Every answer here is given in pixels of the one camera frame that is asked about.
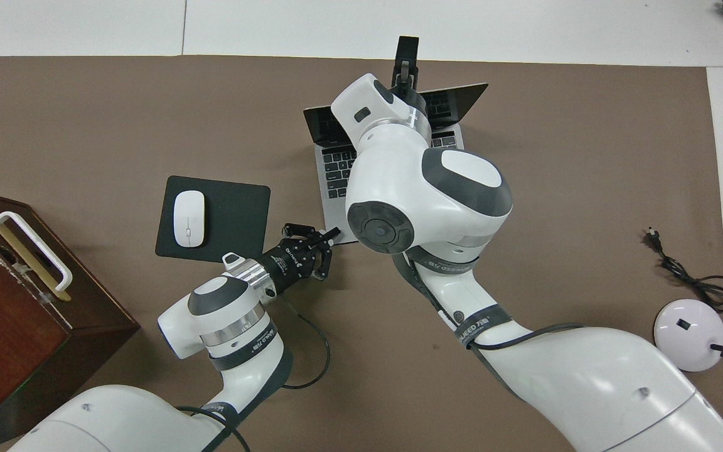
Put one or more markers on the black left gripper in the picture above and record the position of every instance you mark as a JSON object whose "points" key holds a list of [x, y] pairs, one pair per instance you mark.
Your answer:
{"points": [[283, 267]]}

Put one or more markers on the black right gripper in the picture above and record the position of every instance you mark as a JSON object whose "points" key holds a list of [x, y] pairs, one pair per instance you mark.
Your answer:
{"points": [[408, 94]]}

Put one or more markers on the silver grey laptop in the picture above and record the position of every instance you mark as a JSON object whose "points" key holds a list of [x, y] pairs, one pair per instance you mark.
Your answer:
{"points": [[336, 169]]}

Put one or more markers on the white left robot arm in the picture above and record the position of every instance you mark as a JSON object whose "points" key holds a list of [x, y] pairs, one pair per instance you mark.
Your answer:
{"points": [[223, 326]]}

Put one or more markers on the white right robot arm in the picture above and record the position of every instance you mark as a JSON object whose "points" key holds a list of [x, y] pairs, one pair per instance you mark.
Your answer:
{"points": [[430, 188]]}

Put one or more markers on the black mouse pad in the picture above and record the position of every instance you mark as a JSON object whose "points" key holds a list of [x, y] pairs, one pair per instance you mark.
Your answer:
{"points": [[236, 213]]}

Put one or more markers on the white computer mouse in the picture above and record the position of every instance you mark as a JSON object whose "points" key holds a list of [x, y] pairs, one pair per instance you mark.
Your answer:
{"points": [[189, 216]]}

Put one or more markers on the brown table mat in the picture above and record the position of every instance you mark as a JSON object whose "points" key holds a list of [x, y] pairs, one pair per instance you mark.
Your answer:
{"points": [[148, 94]]}

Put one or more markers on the brass box plate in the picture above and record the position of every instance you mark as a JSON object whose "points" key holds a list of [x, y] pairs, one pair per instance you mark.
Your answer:
{"points": [[5, 235]]}

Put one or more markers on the white desk lamp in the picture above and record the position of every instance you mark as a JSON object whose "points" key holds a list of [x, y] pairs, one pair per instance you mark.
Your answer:
{"points": [[688, 339]]}

